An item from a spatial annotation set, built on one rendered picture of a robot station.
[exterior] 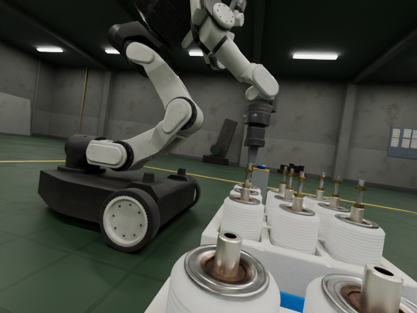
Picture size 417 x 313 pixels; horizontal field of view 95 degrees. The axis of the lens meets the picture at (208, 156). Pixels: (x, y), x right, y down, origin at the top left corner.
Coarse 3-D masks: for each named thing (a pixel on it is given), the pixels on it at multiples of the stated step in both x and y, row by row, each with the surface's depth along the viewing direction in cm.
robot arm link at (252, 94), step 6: (246, 90) 73; (252, 90) 69; (246, 96) 73; (252, 96) 68; (258, 96) 65; (276, 96) 69; (252, 102) 66; (258, 102) 65; (264, 102) 65; (270, 102) 69; (276, 102) 69; (246, 108) 69; (252, 108) 66; (258, 108) 65; (264, 108) 64; (270, 108) 66; (276, 108) 69
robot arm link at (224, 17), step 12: (192, 0) 60; (204, 0) 56; (216, 0) 58; (192, 12) 60; (204, 12) 59; (216, 12) 56; (228, 12) 58; (192, 24) 63; (216, 24) 57; (228, 24) 57; (192, 36) 65
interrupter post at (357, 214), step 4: (352, 208) 41; (356, 208) 40; (352, 212) 41; (356, 212) 40; (360, 212) 40; (352, 216) 40; (356, 216) 40; (360, 216) 40; (352, 220) 40; (356, 220) 40; (360, 220) 40
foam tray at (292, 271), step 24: (216, 216) 53; (264, 216) 60; (216, 240) 40; (264, 240) 42; (264, 264) 38; (288, 264) 37; (312, 264) 36; (336, 264) 36; (384, 264) 38; (288, 288) 37; (408, 288) 32
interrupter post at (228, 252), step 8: (224, 232) 18; (232, 232) 18; (224, 240) 16; (232, 240) 16; (240, 240) 16; (216, 248) 17; (224, 248) 16; (232, 248) 16; (240, 248) 17; (216, 256) 17; (224, 256) 16; (232, 256) 16; (216, 264) 17; (224, 264) 16; (232, 264) 16; (224, 272) 16; (232, 272) 16
